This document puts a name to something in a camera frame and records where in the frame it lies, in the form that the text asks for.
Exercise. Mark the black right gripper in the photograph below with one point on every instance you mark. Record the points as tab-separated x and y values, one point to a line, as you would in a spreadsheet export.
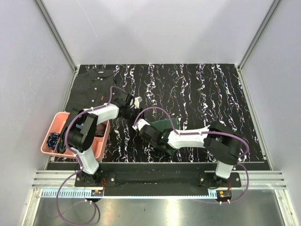
152	126

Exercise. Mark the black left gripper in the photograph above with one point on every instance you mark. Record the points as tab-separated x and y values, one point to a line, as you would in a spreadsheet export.
137	110

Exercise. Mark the green cloth napkin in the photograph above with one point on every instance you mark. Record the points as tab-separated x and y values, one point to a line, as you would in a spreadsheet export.
161	125

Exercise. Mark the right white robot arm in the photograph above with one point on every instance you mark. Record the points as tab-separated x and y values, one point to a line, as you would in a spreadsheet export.
219	140

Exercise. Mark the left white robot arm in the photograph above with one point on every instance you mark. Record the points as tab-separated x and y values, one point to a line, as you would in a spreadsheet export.
79	130

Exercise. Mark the dark brown rolled cloth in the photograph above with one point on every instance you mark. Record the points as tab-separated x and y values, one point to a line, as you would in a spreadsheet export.
100	130

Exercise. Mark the dark pinstriped shirt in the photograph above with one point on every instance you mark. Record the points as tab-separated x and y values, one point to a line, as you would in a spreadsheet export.
91	89

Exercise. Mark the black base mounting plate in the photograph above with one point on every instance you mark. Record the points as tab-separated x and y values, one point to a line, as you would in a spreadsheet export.
155	190

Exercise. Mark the pink compartment tray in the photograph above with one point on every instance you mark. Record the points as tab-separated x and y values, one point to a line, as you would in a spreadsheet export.
98	145

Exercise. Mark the yellow patterned rolled tie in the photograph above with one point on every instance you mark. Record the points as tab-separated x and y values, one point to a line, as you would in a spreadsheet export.
61	147

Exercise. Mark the blue patterned rolled tie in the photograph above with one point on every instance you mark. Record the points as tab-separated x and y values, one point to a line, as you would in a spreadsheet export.
52	140

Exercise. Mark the aluminium frame rail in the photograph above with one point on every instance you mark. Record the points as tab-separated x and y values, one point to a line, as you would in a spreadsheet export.
239	179

